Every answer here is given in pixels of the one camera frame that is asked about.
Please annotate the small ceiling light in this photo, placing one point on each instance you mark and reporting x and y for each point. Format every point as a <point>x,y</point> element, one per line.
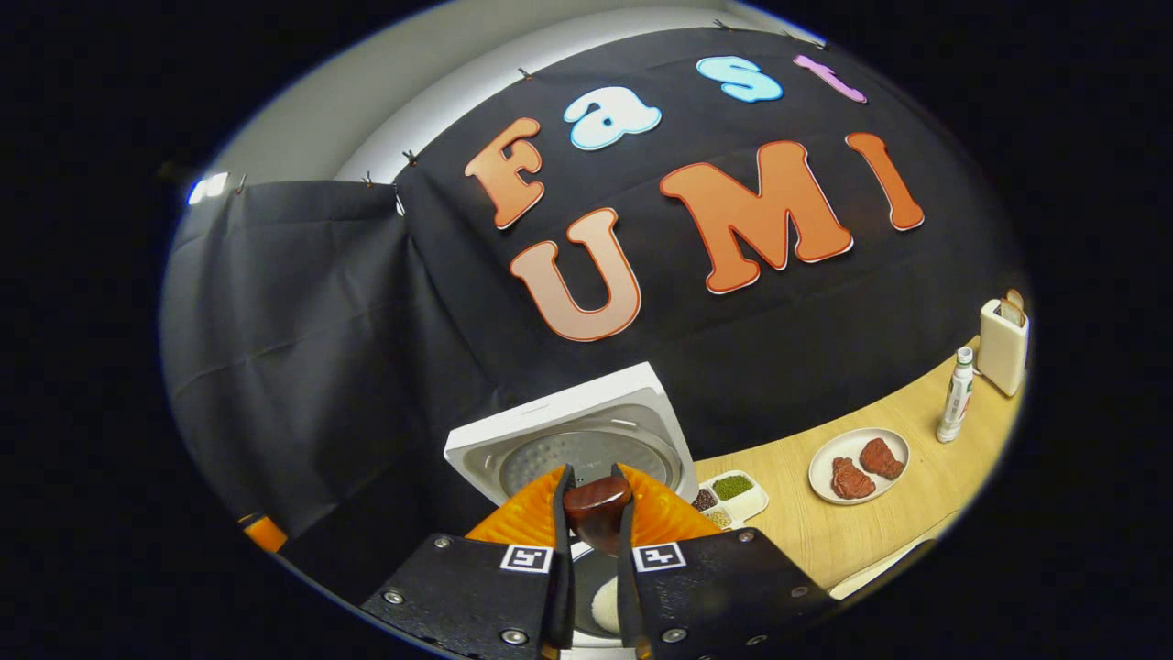
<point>208,188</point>

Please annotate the light wooden spatula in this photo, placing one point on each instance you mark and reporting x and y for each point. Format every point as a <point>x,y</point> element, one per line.
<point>1014,307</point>

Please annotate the red meat piece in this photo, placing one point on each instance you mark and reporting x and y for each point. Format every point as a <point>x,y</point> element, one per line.
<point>882,458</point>
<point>852,479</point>

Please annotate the brown wooden spoon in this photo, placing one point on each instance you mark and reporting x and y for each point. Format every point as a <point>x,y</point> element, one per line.
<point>597,509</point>

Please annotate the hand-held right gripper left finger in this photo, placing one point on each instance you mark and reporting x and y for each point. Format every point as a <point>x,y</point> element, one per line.
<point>561,587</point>

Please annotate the white rice cooker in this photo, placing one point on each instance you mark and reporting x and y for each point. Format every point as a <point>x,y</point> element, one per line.
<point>568,403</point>

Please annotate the cream chopstick holder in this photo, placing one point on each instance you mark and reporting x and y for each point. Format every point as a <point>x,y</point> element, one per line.
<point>1003,353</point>

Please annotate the white bottle with green label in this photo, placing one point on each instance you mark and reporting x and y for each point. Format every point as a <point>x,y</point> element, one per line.
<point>956,399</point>

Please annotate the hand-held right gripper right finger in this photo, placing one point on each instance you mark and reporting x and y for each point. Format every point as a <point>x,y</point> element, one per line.
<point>628,596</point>

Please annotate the white rice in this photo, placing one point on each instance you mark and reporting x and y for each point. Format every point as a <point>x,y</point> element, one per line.
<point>606,605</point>

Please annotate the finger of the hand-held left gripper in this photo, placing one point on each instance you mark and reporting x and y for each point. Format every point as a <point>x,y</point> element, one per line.
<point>266,534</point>

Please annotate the white round plate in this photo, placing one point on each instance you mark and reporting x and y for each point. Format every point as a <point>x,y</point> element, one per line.
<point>857,440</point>

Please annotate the black backdrop cloth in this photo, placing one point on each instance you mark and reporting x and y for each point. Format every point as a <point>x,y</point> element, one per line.
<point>367,302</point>

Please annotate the white divided bean tray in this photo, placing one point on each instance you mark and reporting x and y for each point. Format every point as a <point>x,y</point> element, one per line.
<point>733,488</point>

